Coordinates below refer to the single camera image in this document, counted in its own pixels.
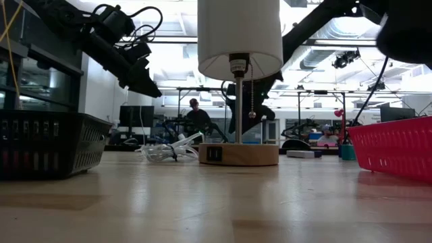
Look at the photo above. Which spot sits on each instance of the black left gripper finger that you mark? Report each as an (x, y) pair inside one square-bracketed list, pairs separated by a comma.
[(142, 63), (143, 82)]

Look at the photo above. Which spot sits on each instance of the red plastic basket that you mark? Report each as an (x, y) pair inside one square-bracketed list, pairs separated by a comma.
[(398, 148)]

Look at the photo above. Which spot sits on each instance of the long ceiling light bar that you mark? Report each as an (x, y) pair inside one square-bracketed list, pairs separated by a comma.
[(337, 42)]

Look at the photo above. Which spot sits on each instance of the white cylindrical bucket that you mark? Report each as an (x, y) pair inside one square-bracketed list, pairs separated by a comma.
[(239, 33)]

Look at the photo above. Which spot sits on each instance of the person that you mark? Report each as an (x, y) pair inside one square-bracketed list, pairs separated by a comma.
[(198, 118)]

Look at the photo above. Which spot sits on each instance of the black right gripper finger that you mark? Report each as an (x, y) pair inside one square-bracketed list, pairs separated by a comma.
[(251, 119), (269, 113)]

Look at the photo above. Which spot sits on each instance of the dark glass cabinet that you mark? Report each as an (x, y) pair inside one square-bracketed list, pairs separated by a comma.
[(50, 84)]

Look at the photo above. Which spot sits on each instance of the black plastic basket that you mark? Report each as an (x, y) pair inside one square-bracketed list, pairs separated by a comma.
[(50, 145)]

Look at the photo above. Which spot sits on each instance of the black aluminium table frame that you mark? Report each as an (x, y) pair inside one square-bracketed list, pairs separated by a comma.
[(118, 148)]

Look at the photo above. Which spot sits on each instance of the black ceiling-mounted device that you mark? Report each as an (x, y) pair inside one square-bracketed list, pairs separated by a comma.
[(344, 60)]

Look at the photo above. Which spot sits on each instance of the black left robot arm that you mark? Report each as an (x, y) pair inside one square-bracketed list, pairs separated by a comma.
[(60, 17)]

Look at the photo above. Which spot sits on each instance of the white box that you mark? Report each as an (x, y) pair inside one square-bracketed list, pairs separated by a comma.
[(300, 154)]

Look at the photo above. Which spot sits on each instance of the black computer monitor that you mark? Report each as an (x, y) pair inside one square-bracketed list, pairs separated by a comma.
[(398, 114), (135, 116)]

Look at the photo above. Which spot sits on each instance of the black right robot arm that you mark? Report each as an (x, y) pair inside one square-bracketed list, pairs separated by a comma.
[(405, 30)]

